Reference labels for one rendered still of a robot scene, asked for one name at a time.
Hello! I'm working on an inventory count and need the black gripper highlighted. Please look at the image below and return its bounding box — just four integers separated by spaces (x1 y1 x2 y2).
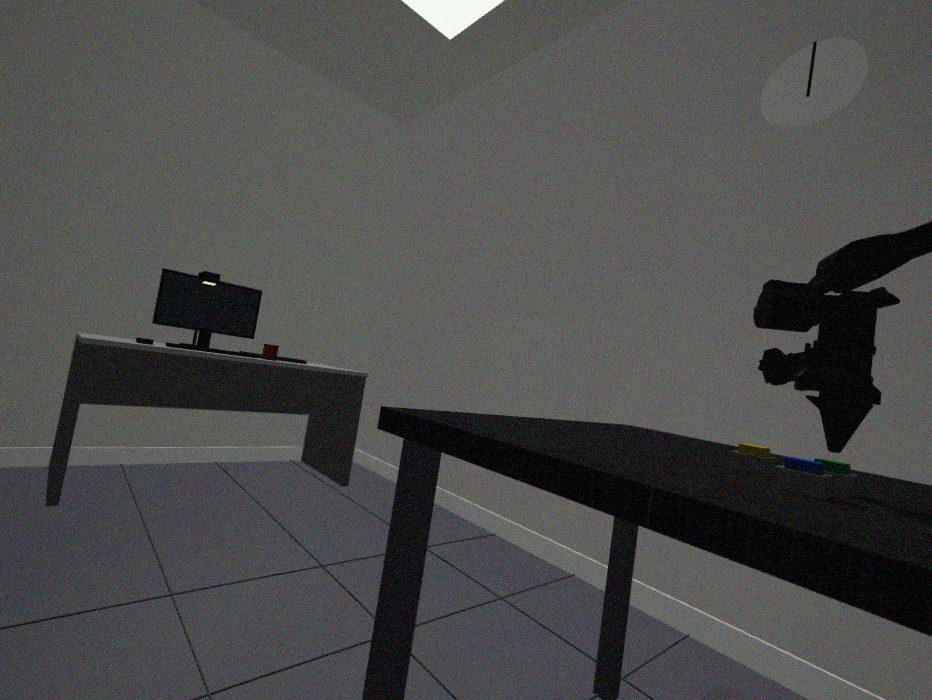
794 333 882 453

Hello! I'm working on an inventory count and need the green button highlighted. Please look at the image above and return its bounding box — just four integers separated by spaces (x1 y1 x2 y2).
814 459 858 498

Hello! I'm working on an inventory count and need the yellow button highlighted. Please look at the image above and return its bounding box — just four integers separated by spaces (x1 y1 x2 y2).
728 444 778 476

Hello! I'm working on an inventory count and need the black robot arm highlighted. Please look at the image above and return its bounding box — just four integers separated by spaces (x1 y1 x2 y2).
754 222 932 385

